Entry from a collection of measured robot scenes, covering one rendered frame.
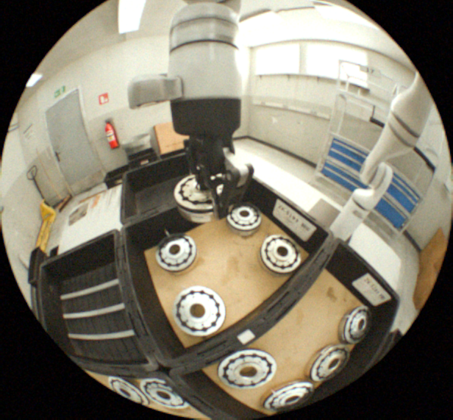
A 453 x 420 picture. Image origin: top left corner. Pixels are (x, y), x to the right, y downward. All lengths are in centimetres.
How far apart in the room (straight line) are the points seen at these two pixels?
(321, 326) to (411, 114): 45
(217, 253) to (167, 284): 14
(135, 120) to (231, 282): 297
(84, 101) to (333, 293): 352
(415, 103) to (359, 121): 260
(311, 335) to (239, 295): 20
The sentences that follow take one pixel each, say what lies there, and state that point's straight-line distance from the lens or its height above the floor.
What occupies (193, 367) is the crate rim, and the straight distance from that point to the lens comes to 24.
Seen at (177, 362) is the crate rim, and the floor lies 93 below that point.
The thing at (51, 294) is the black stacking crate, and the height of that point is 88.
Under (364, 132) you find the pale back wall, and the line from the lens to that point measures 288.
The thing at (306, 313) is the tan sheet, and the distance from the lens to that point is 36.
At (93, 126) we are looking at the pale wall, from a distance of 317.
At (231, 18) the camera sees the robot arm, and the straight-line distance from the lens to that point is 16.
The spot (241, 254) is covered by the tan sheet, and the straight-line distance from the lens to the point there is 35.
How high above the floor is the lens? 114
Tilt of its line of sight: 40 degrees down
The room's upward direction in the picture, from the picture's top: straight up
